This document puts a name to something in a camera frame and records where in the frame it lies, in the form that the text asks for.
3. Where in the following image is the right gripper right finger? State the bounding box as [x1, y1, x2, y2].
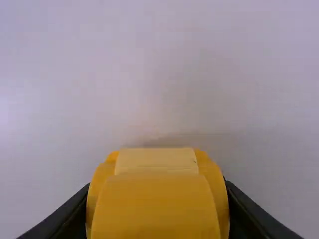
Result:
[222, 175, 304, 239]

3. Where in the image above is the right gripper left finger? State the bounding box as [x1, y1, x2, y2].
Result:
[15, 181, 91, 239]

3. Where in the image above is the yellow toy car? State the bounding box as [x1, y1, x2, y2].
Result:
[85, 147, 230, 239]

